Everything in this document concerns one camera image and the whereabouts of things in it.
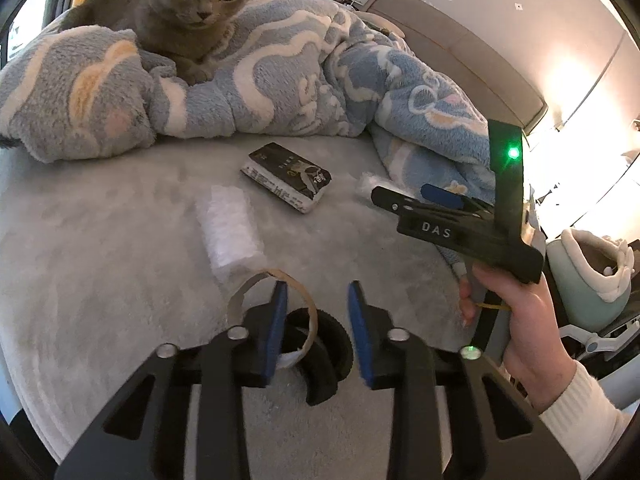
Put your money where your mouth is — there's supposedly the black and white tissue packet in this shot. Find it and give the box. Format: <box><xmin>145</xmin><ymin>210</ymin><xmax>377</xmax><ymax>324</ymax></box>
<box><xmin>241</xmin><ymin>142</ymin><xmax>332</xmax><ymax>215</ymax></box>

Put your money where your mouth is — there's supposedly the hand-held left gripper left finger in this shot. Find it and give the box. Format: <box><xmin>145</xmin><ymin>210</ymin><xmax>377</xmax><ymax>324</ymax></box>
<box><xmin>54</xmin><ymin>280</ymin><xmax>290</xmax><ymax>480</ymax></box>

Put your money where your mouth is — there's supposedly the white metal frame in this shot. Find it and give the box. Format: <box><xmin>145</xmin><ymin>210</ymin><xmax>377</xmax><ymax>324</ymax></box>
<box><xmin>545</xmin><ymin>310</ymin><xmax>640</xmax><ymax>391</ymax></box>

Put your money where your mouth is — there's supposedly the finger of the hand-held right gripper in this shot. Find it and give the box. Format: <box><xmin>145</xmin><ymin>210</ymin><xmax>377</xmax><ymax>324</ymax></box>
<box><xmin>371</xmin><ymin>186</ymin><xmax>483</xmax><ymax>218</ymax></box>
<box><xmin>421</xmin><ymin>183</ymin><xmax>496</xmax><ymax>213</ymax></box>

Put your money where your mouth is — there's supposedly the person's right hand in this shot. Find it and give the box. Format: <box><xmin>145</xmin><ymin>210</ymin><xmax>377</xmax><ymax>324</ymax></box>
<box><xmin>457</xmin><ymin>262</ymin><xmax>578</xmax><ymax>416</ymax></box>

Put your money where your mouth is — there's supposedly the clear bubble wrap piece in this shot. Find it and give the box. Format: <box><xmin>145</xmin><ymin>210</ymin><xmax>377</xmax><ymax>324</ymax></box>
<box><xmin>355</xmin><ymin>170</ymin><xmax>396</xmax><ymax>198</ymax></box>

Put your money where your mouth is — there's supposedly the sliding glass door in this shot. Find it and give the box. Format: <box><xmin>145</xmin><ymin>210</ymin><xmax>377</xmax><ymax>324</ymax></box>
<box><xmin>0</xmin><ymin>0</ymin><xmax>56</xmax><ymax>68</ymax></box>

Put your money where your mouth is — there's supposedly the white plastic wrapper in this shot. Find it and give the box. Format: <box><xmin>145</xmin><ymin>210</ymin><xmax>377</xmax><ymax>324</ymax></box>
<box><xmin>196</xmin><ymin>185</ymin><xmax>266</xmax><ymax>278</ymax></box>

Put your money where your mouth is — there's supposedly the grey padded headboard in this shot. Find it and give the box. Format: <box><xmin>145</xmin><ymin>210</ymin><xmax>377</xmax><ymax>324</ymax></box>
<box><xmin>367</xmin><ymin>0</ymin><xmax>548</xmax><ymax>131</ymax></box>

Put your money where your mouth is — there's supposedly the blue patterned fleece blanket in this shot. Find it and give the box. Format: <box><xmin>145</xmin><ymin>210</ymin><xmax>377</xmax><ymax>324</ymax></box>
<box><xmin>0</xmin><ymin>0</ymin><xmax>538</xmax><ymax>286</ymax></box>

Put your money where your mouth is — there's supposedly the person's right forearm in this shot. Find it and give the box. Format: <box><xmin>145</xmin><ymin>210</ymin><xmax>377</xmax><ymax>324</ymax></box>
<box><xmin>537</xmin><ymin>360</ymin><xmax>636</xmax><ymax>480</ymax></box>

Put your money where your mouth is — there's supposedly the grey cat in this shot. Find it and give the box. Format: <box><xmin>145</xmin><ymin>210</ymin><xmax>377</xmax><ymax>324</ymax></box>
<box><xmin>60</xmin><ymin>0</ymin><xmax>273</xmax><ymax>86</ymax></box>

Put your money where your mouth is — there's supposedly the green plush slipper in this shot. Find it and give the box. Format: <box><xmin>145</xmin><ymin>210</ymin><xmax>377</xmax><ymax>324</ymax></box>
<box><xmin>547</xmin><ymin>227</ymin><xmax>636</xmax><ymax>333</ymax></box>

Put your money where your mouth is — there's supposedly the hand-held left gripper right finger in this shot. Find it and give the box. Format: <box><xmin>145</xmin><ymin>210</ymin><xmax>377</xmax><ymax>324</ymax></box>
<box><xmin>347</xmin><ymin>280</ymin><xmax>583</xmax><ymax>480</ymax></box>

